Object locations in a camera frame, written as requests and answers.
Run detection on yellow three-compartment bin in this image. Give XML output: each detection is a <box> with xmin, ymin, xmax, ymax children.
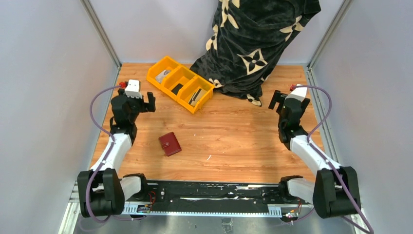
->
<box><xmin>147</xmin><ymin>56</ymin><xmax>214</xmax><ymax>114</ymax></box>

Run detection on red leather card holder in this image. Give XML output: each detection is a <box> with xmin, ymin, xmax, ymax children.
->
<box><xmin>158</xmin><ymin>132</ymin><xmax>182</xmax><ymax>156</ymax></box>

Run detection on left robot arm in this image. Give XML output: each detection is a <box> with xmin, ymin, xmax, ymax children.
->
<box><xmin>77</xmin><ymin>86</ymin><xmax>156</xmax><ymax>223</ymax></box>

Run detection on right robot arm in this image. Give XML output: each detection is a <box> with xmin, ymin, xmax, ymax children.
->
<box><xmin>269</xmin><ymin>88</ymin><xmax>361</xmax><ymax>218</ymax></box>

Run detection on black card in bin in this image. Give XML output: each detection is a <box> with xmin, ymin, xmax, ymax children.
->
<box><xmin>171</xmin><ymin>83</ymin><xmax>183</xmax><ymax>96</ymax></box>

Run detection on grey card in bin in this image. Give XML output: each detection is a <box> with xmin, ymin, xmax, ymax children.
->
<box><xmin>155</xmin><ymin>69</ymin><xmax>171</xmax><ymax>83</ymax></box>

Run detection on striped beige card in bin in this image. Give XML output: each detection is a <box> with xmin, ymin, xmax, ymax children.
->
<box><xmin>188</xmin><ymin>88</ymin><xmax>207</xmax><ymax>107</ymax></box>

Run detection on black floral blanket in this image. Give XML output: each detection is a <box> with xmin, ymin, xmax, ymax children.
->
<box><xmin>191</xmin><ymin>0</ymin><xmax>321</xmax><ymax>106</ymax></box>

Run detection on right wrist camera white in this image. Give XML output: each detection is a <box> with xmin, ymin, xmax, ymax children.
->
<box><xmin>287</xmin><ymin>84</ymin><xmax>307</xmax><ymax>102</ymax></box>

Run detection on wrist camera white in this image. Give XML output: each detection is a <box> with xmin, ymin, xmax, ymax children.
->
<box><xmin>287</xmin><ymin>84</ymin><xmax>307</xmax><ymax>102</ymax></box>
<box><xmin>125</xmin><ymin>79</ymin><xmax>143</xmax><ymax>99</ymax></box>

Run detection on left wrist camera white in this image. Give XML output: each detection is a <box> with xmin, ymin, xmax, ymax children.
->
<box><xmin>125</xmin><ymin>79</ymin><xmax>143</xmax><ymax>99</ymax></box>

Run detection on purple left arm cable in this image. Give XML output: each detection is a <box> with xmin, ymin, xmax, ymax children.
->
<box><xmin>84</xmin><ymin>84</ymin><xmax>152</xmax><ymax>224</ymax></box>

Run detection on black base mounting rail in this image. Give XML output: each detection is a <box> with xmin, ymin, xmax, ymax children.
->
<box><xmin>122</xmin><ymin>179</ymin><xmax>315</xmax><ymax>217</ymax></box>

